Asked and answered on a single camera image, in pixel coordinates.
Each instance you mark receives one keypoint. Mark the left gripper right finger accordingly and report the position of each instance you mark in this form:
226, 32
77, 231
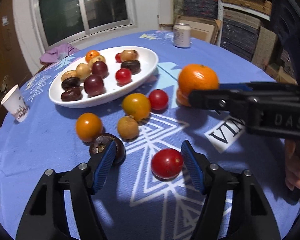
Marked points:
251, 215

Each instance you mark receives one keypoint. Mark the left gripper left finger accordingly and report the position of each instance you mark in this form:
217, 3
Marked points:
45, 214

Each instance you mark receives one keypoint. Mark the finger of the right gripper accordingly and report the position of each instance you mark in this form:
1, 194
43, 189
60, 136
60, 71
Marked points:
240, 86
228, 100

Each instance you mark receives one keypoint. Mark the large orange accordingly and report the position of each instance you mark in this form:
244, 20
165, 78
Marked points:
197, 77

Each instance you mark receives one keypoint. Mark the yellow orange tomato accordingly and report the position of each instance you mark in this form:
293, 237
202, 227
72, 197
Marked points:
137, 106

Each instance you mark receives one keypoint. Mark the dark purple mangosteen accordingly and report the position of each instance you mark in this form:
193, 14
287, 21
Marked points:
97, 146

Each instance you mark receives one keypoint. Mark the orange persimmon tomato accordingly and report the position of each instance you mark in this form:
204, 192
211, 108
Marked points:
88, 127

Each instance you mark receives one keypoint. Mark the small brown longan fruit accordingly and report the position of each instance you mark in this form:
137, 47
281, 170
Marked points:
128, 128

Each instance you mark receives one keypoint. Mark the dark red plum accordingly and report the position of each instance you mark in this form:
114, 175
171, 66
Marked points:
99, 68
94, 85

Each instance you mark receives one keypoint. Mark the tan passion fruit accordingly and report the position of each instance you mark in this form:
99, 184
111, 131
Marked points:
97, 58

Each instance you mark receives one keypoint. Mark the tan round fruit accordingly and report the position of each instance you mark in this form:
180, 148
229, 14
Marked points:
83, 71

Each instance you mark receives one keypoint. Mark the large pepino melon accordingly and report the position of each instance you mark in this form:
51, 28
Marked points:
183, 97

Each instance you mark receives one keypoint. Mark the orange mandarin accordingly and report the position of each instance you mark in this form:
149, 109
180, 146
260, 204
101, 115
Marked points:
91, 54

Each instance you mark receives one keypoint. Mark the striped pepino melon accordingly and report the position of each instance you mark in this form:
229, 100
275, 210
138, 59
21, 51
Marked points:
68, 74
129, 55

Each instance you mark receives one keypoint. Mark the person's right hand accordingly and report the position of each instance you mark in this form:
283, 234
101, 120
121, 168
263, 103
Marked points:
292, 165

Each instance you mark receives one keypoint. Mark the framed picture board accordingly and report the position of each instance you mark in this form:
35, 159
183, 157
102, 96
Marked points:
201, 28

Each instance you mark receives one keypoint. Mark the white beverage can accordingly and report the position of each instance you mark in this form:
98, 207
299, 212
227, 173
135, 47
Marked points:
182, 35

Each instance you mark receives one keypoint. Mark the white storage shelf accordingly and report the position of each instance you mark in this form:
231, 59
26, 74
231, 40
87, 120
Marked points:
242, 20

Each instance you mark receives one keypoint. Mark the white oval plate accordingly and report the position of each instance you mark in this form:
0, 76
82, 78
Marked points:
147, 58

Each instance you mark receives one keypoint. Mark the blue printed tablecloth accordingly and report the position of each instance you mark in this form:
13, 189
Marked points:
133, 204

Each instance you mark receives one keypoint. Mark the dark flat fruit right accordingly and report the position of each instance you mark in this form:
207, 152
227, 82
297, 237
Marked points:
133, 65

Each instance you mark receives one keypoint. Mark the dark flat fruit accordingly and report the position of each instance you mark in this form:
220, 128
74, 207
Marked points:
72, 94
133, 65
70, 82

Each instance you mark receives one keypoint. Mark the red cherry tomato on plate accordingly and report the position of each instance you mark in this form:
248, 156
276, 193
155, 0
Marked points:
123, 76

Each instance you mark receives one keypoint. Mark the striped pepino melon on plate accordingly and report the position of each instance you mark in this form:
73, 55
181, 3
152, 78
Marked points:
129, 55

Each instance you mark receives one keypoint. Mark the white paper cup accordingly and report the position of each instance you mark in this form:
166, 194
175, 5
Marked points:
15, 104

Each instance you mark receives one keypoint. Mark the dark flat fruit lower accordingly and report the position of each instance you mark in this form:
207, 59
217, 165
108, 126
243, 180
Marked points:
72, 94

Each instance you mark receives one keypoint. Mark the dark red plum on plate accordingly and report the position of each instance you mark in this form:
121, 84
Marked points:
99, 68

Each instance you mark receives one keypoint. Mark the dark flat fruit upper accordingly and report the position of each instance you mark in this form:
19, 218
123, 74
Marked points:
70, 82

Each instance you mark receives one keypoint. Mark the wooden glass cabinet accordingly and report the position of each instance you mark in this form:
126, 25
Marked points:
12, 62

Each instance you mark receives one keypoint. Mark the purple cloth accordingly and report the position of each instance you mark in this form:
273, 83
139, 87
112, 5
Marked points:
58, 53

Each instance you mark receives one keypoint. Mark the sliding glass window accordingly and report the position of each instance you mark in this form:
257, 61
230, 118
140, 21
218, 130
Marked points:
66, 21

